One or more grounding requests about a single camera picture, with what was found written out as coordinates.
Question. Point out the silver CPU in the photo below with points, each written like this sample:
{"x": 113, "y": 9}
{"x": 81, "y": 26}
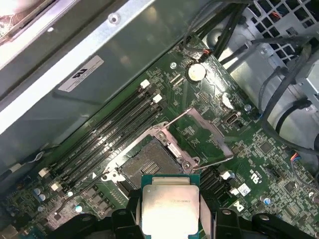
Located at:
{"x": 169, "y": 206}

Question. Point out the green motherboard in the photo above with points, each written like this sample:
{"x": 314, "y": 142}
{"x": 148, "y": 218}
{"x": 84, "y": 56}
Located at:
{"x": 249, "y": 161}

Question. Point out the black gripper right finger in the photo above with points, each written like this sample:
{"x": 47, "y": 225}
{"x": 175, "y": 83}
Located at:
{"x": 226, "y": 226}

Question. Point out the round coin battery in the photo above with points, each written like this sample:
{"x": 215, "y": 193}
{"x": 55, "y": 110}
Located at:
{"x": 196, "y": 72}

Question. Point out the black PC case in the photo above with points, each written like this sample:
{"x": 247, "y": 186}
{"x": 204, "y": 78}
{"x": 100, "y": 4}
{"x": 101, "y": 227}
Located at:
{"x": 74, "y": 107}

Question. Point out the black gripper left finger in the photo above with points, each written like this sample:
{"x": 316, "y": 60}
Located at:
{"x": 124, "y": 224}

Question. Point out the RAM slot white clips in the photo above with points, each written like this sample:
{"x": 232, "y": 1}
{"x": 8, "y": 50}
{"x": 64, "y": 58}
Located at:
{"x": 228, "y": 199}
{"x": 94, "y": 128}
{"x": 106, "y": 142}
{"x": 215, "y": 185}

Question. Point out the metal drive cage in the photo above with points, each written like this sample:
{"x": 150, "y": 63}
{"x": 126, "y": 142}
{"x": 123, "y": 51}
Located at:
{"x": 239, "y": 69}

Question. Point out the metal socket cover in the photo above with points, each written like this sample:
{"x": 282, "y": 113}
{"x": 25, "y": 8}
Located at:
{"x": 221, "y": 145}

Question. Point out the internal USB port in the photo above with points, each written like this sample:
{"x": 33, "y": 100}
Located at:
{"x": 231, "y": 119}

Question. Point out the CPU socket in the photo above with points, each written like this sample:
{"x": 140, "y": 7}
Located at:
{"x": 149, "y": 154}

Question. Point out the RAM slot black clips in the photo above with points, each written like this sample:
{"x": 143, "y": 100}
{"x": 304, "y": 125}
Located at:
{"x": 221, "y": 193}
{"x": 100, "y": 135}
{"x": 112, "y": 149}
{"x": 209, "y": 177}

